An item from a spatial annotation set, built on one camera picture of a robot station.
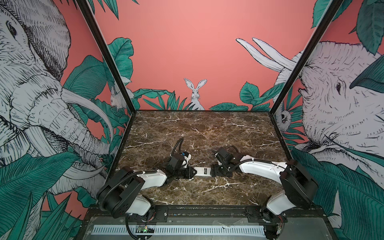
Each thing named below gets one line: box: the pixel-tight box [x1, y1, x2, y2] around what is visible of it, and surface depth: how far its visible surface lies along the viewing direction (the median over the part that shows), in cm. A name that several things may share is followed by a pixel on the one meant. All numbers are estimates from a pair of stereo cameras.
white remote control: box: [194, 167, 212, 177], surface depth 88 cm
